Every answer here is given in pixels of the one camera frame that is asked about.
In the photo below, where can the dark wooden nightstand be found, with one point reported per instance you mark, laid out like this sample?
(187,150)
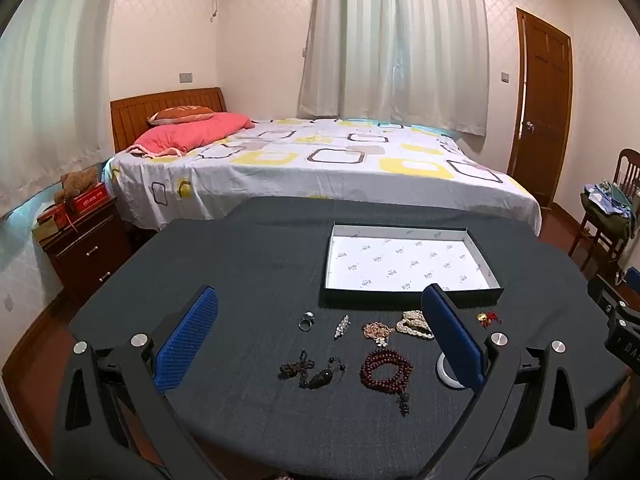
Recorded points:
(85,255)

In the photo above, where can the white window curtain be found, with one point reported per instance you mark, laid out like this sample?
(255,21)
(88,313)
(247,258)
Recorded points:
(395,40)

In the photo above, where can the white jade bangle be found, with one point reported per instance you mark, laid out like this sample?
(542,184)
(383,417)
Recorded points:
(441,372)

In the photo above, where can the wooden headboard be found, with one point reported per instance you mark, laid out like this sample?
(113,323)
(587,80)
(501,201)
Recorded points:
(150,102)

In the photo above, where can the dark shallow box white lining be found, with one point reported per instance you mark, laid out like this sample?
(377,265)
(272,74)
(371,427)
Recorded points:
(405,260)

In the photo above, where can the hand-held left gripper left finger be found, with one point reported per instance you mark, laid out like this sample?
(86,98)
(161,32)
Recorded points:
(187,332)

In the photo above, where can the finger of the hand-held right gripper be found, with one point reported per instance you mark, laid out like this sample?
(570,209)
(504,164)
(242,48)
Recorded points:
(606,297)

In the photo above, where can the wooden door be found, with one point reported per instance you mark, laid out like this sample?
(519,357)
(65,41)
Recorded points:
(542,110)

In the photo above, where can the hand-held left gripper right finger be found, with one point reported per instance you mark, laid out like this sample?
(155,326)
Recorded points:
(452,332)

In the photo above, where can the orange patterned pillow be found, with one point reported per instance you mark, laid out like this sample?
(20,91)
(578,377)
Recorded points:
(180,113)

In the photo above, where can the bed with patterned sheet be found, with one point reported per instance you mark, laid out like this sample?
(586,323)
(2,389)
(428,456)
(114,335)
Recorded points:
(325,170)

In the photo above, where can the gold and red charm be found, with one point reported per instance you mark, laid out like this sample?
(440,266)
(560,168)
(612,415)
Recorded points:
(483,318)

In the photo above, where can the pink pillow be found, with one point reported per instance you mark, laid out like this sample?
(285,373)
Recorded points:
(190,132)

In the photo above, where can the brown teddy bear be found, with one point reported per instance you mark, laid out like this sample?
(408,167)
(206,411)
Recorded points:
(75,184)

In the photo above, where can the silver crystal brooch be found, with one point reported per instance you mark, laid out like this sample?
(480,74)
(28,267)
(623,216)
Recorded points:
(342,327)

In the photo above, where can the wooden chair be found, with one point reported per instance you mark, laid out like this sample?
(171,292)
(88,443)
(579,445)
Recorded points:
(627,165)

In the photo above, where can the red and gold box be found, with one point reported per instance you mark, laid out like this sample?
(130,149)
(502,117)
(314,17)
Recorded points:
(49,224)

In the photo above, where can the pale side wall curtain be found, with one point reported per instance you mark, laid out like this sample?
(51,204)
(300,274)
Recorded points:
(50,100)

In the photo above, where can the pile of clothes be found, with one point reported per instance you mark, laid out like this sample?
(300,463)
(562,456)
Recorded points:
(607,205)

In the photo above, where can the dark grey tablecloth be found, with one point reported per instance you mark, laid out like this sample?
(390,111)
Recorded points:
(250,270)

